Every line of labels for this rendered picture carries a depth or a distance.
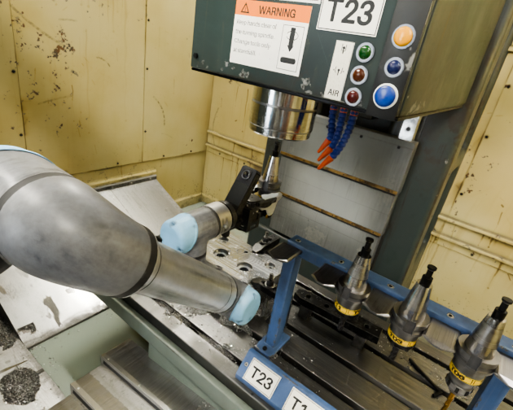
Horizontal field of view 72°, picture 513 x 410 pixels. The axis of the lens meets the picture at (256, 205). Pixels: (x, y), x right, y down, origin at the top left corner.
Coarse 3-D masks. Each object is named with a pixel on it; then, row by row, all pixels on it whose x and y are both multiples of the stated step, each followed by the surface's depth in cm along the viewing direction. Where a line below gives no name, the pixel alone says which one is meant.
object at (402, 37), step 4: (400, 28) 48; (404, 28) 47; (408, 28) 47; (396, 32) 48; (400, 32) 48; (404, 32) 48; (408, 32) 47; (412, 32) 47; (396, 36) 48; (400, 36) 48; (404, 36) 48; (408, 36) 47; (412, 36) 47; (396, 40) 48; (400, 40) 48; (404, 40) 48; (408, 40) 48; (396, 44) 49; (400, 44) 48; (404, 44) 48
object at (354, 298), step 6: (342, 276) 70; (342, 282) 68; (336, 288) 69; (342, 288) 67; (348, 288) 67; (366, 288) 68; (342, 294) 68; (348, 294) 67; (354, 294) 66; (360, 294) 65; (366, 294) 66; (348, 300) 66; (354, 300) 66; (360, 300) 67
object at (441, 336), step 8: (432, 320) 64; (432, 328) 62; (440, 328) 62; (448, 328) 62; (424, 336) 60; (432, 336) 60; (440, 336) 60; (448, 336) 60; (456, 336) 61; (432, 344) 58; (440, 344) 58; (448, 344) 58
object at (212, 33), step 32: (224, 0) 64; (256, 0) 60; (448, 0) 48; (480, 0) 65; (224, 32) 66; (320, 32) 55; (384, 32) 50; (448, 32) 55; (480, 32) 77; (192, 64) 73; (224, 64) 68; (320, 64) 56; (352, 64) 54; (416, 64) 49; (448, 64) 63; (320, 96) 58; (416, 96) 54; (448, 96) 75
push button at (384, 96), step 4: (380, 88) 51; (384, 88) 51; (388, 88) 50; (392, 88) 50; (376, 92) 52; (380, 92) 51; (384, 92) 51; (388, 92) 50; (392, 92) 50; (376, 96) 52; (380, 96) 51; (384, 96) 51; (388, 96) 51; (392, 96) 50; (376, 100) 52; (380, 100) 51; (384, 100) 51; (388, 100) 51; (392, 100) 51; (380, 104) 52; (384, 104) 51; (388, 104) 51
